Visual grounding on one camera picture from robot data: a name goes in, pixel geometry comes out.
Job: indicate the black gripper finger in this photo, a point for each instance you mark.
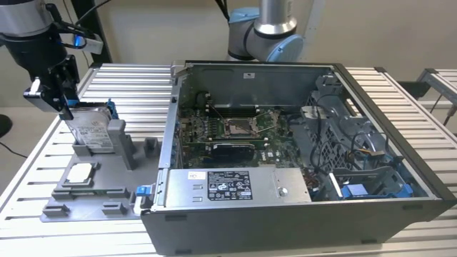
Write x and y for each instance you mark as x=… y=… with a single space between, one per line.
x=58 y=96
x=68 y=69

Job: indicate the hard disk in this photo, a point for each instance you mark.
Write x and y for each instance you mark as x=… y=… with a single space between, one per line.
x=90 y=128

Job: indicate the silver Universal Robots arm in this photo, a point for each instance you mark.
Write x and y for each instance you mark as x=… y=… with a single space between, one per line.
x=274 y=24

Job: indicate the grey metal disk bay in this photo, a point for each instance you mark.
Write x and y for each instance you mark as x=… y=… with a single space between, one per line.
x=359 y=171

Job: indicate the blue disk carrier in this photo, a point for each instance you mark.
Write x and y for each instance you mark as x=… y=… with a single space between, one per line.
x=354 y=191

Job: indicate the black round base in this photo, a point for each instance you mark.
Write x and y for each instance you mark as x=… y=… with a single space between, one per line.
x=4 y=125

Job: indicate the silver CPU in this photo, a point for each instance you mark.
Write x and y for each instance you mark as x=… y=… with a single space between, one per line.
x=80 y=174

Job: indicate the black board heat sink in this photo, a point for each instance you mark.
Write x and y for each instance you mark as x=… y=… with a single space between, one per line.
x=201 y=100

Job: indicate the blue case latch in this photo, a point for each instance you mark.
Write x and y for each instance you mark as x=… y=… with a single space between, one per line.
x=141 y=191

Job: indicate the grey plastic parts rack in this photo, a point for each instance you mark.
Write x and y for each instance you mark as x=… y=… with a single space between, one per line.
x=106 y=206

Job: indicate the thin metal locking lever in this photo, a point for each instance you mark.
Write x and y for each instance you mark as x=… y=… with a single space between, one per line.
x=215 y=111

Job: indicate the black RAM slot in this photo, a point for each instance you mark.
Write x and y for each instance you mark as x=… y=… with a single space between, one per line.
x=235 y=108
x=235 y=139

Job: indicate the white black sticker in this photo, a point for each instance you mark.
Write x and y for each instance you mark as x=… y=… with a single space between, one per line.
x=249 y=75

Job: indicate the CPU socket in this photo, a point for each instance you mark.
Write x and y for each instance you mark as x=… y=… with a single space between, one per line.
x=237 y=128

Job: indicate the black graphics card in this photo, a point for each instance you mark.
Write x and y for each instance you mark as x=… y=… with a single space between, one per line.
x=231 y=152

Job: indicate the black white rating label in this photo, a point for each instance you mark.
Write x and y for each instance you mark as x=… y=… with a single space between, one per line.
x=227 y=184

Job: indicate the green motherboard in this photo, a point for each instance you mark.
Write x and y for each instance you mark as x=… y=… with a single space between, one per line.
x=281 y=152

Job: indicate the grey power supply unit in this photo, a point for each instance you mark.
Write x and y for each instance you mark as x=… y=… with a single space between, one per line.
x=263 y=184

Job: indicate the open dark PC case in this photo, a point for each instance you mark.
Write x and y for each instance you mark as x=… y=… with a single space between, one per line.
x=249 y=230

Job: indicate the perforated metal drive cage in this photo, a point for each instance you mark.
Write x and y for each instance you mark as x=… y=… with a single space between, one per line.
x=331 y=139

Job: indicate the black square panel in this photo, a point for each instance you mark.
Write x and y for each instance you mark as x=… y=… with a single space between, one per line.
x=414 y=89

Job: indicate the metal slat side table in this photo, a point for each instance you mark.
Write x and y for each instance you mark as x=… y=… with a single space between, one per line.
x=442 y=77

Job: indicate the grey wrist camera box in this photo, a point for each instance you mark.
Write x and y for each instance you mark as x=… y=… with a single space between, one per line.
x=33 y=103

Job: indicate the black upright post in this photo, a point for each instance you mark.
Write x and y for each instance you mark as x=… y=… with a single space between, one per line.
x=101 y=57

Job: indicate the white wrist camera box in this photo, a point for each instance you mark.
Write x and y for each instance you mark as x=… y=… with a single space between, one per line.
x=90 y=44

